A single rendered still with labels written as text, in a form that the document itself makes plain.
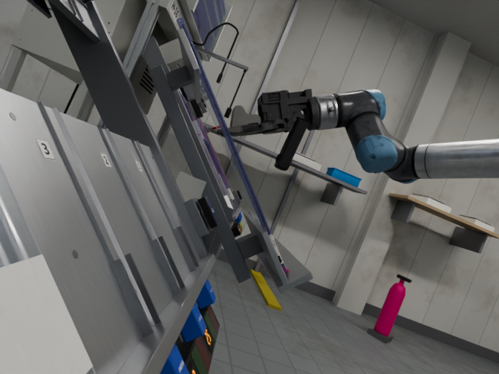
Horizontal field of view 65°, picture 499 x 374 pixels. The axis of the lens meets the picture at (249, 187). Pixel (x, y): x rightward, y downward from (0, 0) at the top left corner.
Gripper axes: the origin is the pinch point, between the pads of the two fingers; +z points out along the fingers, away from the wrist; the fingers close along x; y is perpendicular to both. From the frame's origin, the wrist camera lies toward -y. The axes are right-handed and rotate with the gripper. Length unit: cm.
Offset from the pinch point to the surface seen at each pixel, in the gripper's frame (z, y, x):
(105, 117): 19.0, 3.1, 20.8
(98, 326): 13, -15, 60
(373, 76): -195, 69, -334
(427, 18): -251, 121, -314
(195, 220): 7.6, -14.3, 23.3
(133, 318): 12, -17, 55
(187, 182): 8.9, -9.0, 3.0
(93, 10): 18.7, 19.9, 19.7
